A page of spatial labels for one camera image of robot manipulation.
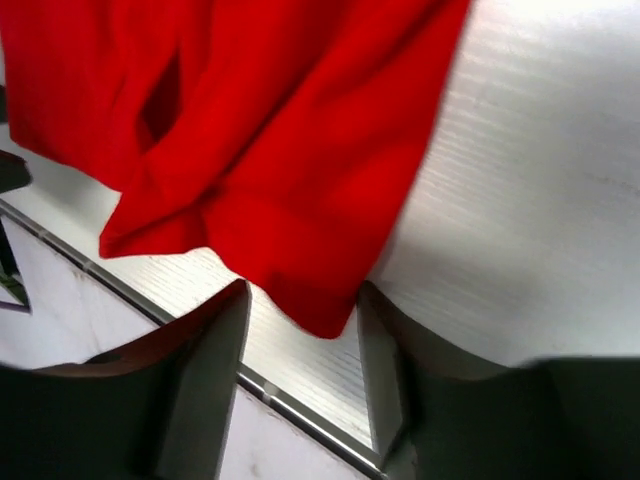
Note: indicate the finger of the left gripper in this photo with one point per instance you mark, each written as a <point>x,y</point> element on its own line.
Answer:
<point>14,173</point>

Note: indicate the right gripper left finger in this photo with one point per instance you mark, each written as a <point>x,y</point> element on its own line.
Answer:
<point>158,407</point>

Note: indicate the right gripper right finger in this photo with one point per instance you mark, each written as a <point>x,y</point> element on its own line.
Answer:
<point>437,411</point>

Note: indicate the red t shirt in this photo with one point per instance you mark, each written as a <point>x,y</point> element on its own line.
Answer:
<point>283,135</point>

